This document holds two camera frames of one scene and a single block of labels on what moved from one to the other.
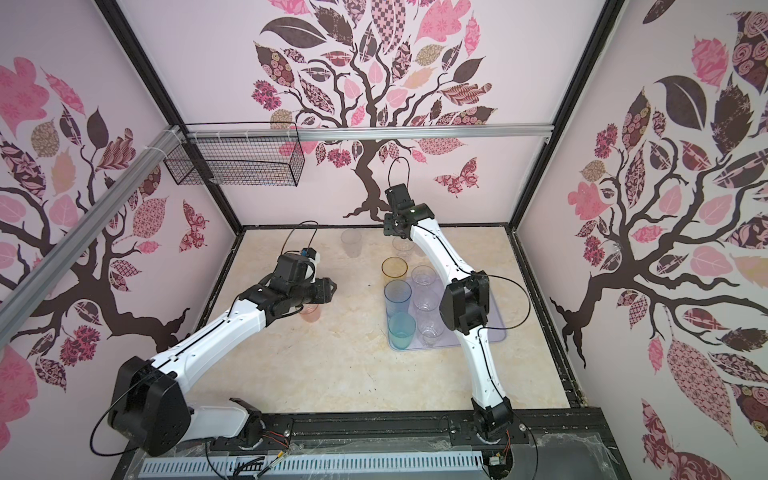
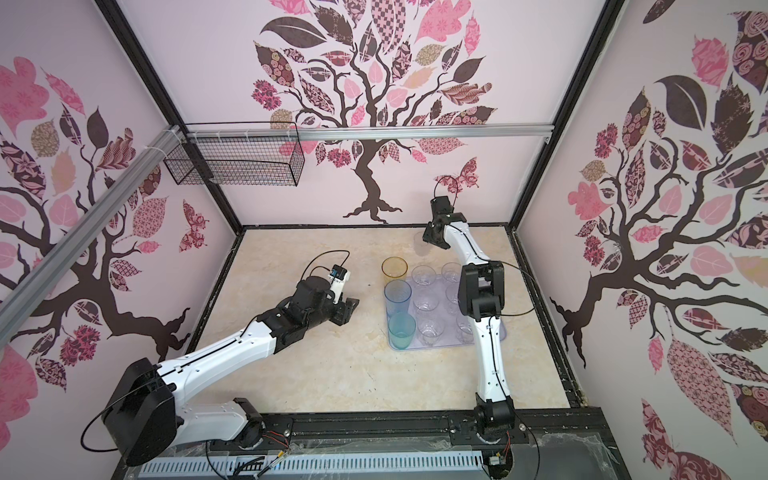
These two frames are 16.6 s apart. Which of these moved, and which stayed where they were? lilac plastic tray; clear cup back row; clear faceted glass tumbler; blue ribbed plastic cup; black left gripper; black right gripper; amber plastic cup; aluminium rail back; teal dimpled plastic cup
Moved: clear faceted glass tumbler; clear cup back row; black right gripper; black left gripper
Stayed: lilac plastic tray; blue ribbed plastic cup; amber plastic cup; teal dimpled plastic cup; aluminium rail back
